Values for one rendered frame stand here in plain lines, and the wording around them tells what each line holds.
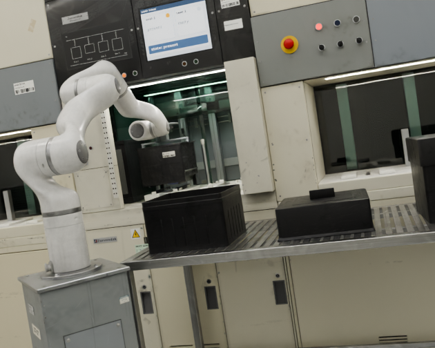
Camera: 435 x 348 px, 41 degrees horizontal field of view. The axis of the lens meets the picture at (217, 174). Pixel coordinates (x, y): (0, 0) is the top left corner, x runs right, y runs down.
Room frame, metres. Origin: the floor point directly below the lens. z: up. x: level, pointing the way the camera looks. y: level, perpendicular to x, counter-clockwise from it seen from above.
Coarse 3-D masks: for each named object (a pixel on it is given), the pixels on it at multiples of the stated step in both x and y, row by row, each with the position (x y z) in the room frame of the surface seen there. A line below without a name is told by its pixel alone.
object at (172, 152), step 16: (144, 144) 2.75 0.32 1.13; (176, 144) 2.61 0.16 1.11; (192, 144) 2.78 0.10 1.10; (144, 160) 2.66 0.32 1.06; (160, 160) 2.64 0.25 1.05; (176, 160) 2.62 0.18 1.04; (192, 160) 2.75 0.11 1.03; (144, 176) 2.66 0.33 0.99; (160, 176) 2.64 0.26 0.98; (176, 176) 2.62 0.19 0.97; (192, 176) 2.79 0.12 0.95; (160, 192) 2.71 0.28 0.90
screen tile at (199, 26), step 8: (184, 8) 2.37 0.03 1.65; (192, 8) 2.36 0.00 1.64; (176, 16) 2.38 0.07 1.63; (184, 16) 2.37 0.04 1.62; (192, 16) 2.36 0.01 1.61; (200, 16) 2.35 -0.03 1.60; (176, 24) 2.38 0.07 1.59; (192, 24) 2.37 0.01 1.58; (200, 24) 2.36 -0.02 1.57; (184, 32) 2.38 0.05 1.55; (192, 32) 2.37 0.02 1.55
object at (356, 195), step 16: (320, 192) 1.87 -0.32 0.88; (336, 192) 1.98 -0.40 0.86; (352, 192) 1.91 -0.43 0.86; (288, 208) 1.76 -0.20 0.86; (304, 208) 1.74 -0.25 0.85; (320, 208) 1.73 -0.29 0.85; (336, 208) 1.72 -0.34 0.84; (352, 208) 1.71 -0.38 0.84; (368, 208) 1.70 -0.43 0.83; (288, 224) 1.76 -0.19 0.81; (304, 224) 1.75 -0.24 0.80; (320, 224) 1.73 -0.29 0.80; (336, 224) 1.72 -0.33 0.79; (352, 224) 1.71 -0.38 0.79; (368, 224) 1.70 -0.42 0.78; (288, 240) 1.75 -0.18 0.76
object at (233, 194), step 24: (192, 192) 2.13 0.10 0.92; (216, 192) 2.10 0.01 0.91; (240, 192) 2.07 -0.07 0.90; (144, 216) 1.89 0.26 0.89; (168, 216) 1.87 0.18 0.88; (192, 216) 1.84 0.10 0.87; (216, 216) 1.82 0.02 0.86; (240, 216) 2.02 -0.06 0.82; (168, 240) 1.87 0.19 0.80; (192, 240) 1.85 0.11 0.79; (216, 240) 1.82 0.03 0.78
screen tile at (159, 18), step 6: (162, 12) 2.40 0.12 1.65; (144, 18) 2.42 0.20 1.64; (150, 18) 2.41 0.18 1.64; (156, 18) 2.40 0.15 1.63; (162, 18) 2.40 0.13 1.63; (168, 18) 2.39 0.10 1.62; (150, 24) 2.41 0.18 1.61; (156, 24) 2.41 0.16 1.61; (168, 24) 2.39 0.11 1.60; (162, 30) 2.40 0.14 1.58; (168, 30) 2.39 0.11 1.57; (174, 30) 2.39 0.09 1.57; (150, 36) 2.41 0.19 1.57; (156, 36) 2.41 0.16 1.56; (162, 36) 2.40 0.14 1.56; (168, 36) 2.39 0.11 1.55; (174, 36) 2.39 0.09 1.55; (150, 42) 2.42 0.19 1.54
